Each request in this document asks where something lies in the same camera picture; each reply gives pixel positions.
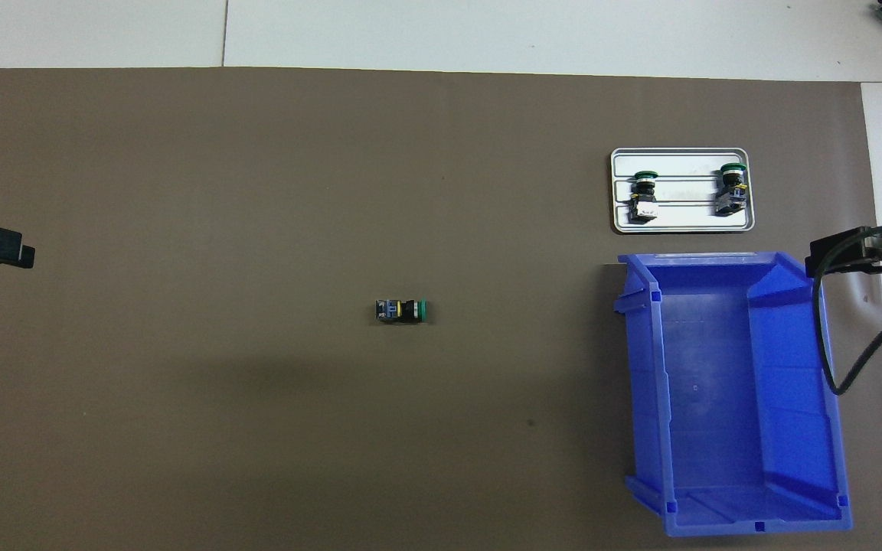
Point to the brown table mat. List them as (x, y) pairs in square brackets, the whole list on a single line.
[(257, 421)]

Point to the blue plastic storage bin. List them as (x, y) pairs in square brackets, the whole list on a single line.
[(717, 383)]

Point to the green push button switch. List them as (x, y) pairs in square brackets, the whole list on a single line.
[(645, 199), (403, 310), (732, 191)]

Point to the grey metal tray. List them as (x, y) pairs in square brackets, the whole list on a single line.
[(682, 222)]

